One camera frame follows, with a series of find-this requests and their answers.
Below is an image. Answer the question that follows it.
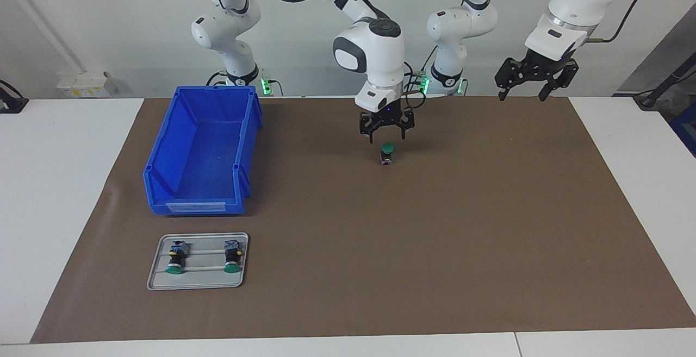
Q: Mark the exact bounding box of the black clamp mount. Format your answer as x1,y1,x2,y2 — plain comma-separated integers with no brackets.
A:
0,80,29,114

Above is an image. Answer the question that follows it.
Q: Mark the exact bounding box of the grey metal tray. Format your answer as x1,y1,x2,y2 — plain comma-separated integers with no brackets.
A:
146,232,250,291

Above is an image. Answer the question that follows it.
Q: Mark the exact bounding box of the blue box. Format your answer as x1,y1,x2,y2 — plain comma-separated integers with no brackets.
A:
669,102,696,158

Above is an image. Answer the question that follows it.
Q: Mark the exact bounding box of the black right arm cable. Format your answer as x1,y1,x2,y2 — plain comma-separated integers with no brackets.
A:
209,0,428,109

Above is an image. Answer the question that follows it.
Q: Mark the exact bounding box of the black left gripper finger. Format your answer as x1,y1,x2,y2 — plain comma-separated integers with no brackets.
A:
494,57,532,102
538,59,580,102

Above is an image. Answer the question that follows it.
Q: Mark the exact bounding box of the blue plastic storage bin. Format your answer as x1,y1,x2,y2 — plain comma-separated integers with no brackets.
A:
142,85,263,216

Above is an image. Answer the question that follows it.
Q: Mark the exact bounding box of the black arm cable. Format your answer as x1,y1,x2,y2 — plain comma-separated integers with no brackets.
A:
483,0,665,43
209,0,428,109

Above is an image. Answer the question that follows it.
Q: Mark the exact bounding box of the brown table mat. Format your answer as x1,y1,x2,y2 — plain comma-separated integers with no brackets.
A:
30,96,696,344

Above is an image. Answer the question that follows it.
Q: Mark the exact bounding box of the black stand base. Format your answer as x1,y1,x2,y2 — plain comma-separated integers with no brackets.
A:
633,53,696,110

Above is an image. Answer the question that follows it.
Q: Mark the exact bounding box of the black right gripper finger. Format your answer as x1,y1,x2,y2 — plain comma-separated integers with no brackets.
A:
359,115,382,143
396,112,416,141

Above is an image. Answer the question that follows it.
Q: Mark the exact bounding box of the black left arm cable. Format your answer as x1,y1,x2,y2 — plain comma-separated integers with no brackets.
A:
483,0,665,43

